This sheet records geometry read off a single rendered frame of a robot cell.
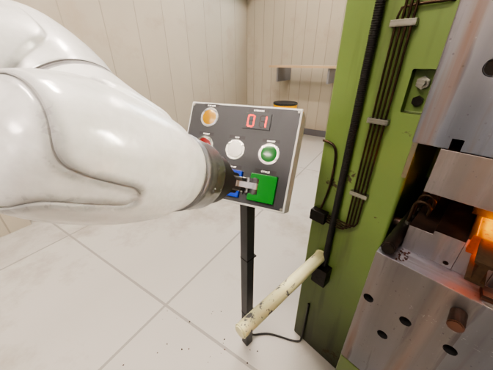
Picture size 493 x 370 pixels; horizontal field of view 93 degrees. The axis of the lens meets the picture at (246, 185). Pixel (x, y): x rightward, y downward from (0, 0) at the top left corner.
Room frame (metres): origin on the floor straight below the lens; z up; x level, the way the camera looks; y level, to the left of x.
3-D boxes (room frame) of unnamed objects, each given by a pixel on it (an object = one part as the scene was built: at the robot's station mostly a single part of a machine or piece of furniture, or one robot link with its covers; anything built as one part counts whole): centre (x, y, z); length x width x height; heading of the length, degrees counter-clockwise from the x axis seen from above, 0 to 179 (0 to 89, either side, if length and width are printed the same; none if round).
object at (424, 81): (0.61, -0.42, 1.25); 0.03 x 0.03 x 0.07; 43
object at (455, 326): (0.28, -0.41, 0.87); 0.04 x 0.03 x 0.03; 133
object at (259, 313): (0.55, -0.14, 0.62); 0.44 x 0.05 x 0.05; 133
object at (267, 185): (0.56, -0.04, 1.01); 0.07 x 0.05 x 0.07; 68
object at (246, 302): (0.71, 0.00, 0.54); 0.04 x 0.04 x 1.08; 43
